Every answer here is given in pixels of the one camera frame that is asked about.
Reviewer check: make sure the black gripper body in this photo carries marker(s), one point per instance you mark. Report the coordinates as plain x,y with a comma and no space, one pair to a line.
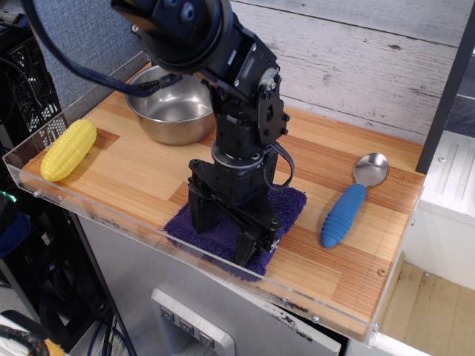
244,198

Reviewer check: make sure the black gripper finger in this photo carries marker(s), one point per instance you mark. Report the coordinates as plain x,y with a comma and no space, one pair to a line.
251,242
204,213

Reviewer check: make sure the purple towel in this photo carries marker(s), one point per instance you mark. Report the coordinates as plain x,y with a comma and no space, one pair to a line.
222,238

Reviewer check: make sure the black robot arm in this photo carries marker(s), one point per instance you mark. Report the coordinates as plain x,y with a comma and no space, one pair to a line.
204,39

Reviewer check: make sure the clear acrylic table guard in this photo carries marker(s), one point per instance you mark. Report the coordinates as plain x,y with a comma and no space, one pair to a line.
134,185

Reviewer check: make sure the stainless steel toy fridge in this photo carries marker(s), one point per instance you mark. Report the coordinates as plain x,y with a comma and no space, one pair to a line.
133,270

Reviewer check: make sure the stainless steel bowl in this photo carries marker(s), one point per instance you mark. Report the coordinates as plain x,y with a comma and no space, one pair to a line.
180,114

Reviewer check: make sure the yellow toy corn cob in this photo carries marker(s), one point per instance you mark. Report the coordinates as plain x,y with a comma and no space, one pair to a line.
68,150

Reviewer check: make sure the white toy sink counter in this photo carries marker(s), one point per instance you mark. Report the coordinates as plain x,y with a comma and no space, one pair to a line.
440,236

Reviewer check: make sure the yellow object bottom left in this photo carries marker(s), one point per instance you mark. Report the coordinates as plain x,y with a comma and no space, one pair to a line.
54,349

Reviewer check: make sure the black plastic crate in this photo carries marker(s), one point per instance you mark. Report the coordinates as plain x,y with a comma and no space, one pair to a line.
31,96

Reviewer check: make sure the blue handled metal spoon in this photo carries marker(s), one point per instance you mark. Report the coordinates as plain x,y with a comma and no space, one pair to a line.
370,170

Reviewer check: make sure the dark vertical post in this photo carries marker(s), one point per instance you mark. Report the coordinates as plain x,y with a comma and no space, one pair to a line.
459,66

